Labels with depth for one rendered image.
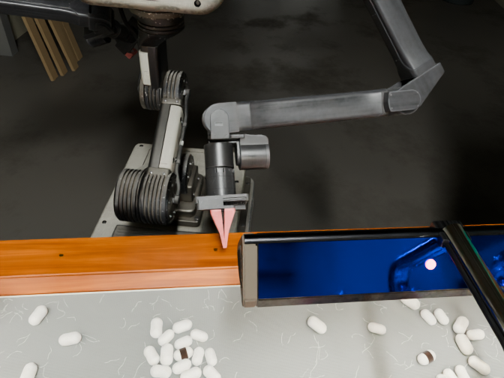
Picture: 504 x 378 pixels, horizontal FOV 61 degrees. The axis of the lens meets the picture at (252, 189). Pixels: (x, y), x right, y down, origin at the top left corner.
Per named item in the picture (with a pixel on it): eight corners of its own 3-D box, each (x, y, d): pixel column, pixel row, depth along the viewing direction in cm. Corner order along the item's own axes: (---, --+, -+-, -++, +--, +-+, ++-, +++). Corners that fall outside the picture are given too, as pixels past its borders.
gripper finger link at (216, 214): (250, 246, 80) (247, 196, 81) (212, 249, 79) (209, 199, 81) (247, 246, 87) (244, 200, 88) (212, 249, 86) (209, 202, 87)
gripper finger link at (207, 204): (238, 247, 80) (234, 196, 81) (199, 250, 79) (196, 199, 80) (236, 247, 87) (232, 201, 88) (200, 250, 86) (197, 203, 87)
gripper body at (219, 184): (249, 202, 81) (246, 164, 82) (195, 206, 80) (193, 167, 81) (247, 206, 88) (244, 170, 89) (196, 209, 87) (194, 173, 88)
